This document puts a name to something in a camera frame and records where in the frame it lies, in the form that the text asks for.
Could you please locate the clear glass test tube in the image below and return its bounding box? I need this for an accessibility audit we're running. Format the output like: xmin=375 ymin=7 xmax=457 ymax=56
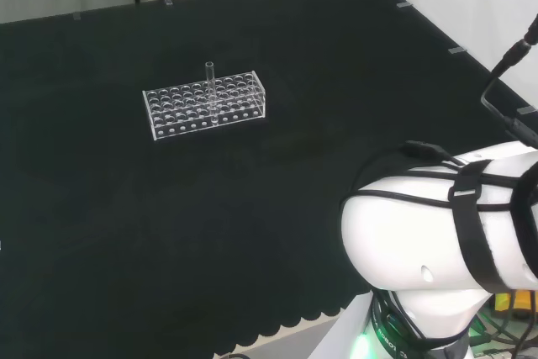
xmin=204 ymin=61 xmax=220 ymax=127

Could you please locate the clear plastic test tube rack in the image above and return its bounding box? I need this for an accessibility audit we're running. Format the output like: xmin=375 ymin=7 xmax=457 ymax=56
xmin=142 ymin=69 xmax=267 ymax=142

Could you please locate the black bench cloth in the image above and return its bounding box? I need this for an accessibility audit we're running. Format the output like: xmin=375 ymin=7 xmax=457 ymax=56
xmin=0 ymin=0 xmax=538 ymax=359

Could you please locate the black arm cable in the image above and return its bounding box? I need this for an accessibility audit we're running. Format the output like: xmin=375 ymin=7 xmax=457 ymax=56
xmin=480 ymin=13 xmax=538 ymax=146

